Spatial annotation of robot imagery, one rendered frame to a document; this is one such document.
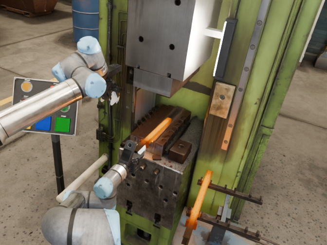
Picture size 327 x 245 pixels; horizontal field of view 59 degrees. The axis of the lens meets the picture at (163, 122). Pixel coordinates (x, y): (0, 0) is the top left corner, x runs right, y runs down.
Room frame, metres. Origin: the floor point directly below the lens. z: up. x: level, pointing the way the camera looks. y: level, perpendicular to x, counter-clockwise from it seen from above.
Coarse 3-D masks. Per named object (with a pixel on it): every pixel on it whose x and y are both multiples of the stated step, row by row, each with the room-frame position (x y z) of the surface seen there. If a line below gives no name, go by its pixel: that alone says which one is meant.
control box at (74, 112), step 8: (16, 80) 1.33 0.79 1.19; (24, 80) 1.34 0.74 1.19; (32, 80) 1.34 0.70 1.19; (40, 80) 1.35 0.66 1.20; (48, 80) 1.35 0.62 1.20; (16, 88) 1.31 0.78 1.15; (32, 88) 1.32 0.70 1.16; (40, 88) 1.32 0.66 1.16; (16, 96) 1.29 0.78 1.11; (24, 96) 1.29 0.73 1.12; (72, 104) 1.30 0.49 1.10; (80, 104) 1.35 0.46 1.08; (56, 112) 1.27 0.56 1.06; (64, 112) 1.28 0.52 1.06; (72, 112) 1.28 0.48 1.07; (80, 112) 1.34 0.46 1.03; (72, 120) 1.26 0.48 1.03; (32, 128) 1.22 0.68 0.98; (72, 128) 1.24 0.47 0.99
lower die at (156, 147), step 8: (160, 112) 1.55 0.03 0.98; (168, 112) 1.55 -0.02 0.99; (184, 112) 1.57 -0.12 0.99; (152, 120) 1.45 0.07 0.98; (160, 120) 1.45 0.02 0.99; (176, 120) 1.47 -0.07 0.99; (184, 120) 1.49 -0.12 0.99; (136, 128) 1.34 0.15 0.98; (144, 128) 1.35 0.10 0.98; (152, 128) 1.35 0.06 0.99; (168, 128) 1.37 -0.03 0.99; (176, 128) 1.38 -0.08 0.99; (136, 136) 1.27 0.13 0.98; (144, 136) 1.26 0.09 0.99; (160, 136) 1.28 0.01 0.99; (168, 136) 1.29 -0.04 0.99; (152, 144) 1.23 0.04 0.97; (160, 144) 1.21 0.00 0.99; (152, 152) 1.22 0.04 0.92; (160, 152) 1.21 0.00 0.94
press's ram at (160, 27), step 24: (144, 0) 1.27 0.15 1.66; (168, 0) 1.23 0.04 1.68; (192, 0) 1.19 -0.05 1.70; (216, 0) 1.46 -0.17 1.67; (144, 24) 1.26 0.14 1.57; (168, 24) 1.22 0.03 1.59; (192, 24) 1.19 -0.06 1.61; (216, 24) 1.55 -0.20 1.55; (144, 48) 1.26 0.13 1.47; (168, 48) 1.22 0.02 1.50; (192, 48) 1.24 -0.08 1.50; (168, 72) 1.21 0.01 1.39; (192, 72) 1.30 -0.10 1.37
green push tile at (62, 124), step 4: (56, 120) 1.25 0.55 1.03; (60, 120) 1.25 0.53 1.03; (64, 120) 1.25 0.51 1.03; (68, 120) 1.25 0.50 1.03; (56, 124) 1.24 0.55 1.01; (60, 124) 1.24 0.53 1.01; (64, 124) 1.24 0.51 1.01; (68, 124) 1.24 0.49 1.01; (56, 128) 1.22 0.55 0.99; (60, 128) 1.23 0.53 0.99; (64, 128) 1.23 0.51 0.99; (68, 128) 1.23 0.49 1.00; (68, 132) 1.22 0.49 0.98
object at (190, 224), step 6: (210, 174) 1.10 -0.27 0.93; (204, 180) 1.05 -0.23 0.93; (204, 186) 1.01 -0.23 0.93; (204, 192) 0.97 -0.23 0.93; (198, 198) 0.93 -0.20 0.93; (198, 204) 0.89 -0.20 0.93; (192, 210) 0.85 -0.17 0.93; (198, 210) 0.86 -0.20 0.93; (192, 216) 0.82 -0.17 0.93; (186, 222) 0.79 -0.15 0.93; (192, 222) 0.78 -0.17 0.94; (186, 228) 0.75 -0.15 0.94; (192, 228) 0.75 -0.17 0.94; (186, 234) 0.72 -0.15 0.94; (186, 240) 0.71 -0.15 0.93
